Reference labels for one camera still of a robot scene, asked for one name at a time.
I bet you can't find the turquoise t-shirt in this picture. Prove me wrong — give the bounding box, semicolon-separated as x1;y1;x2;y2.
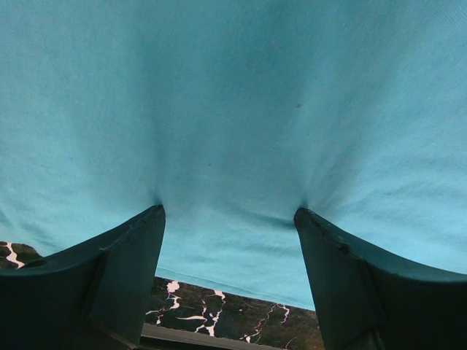
1;1;466;308

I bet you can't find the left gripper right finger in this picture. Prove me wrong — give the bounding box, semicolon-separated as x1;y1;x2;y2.
293;208;466;349

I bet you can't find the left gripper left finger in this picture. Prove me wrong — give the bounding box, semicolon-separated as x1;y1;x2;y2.
1;206;166;349

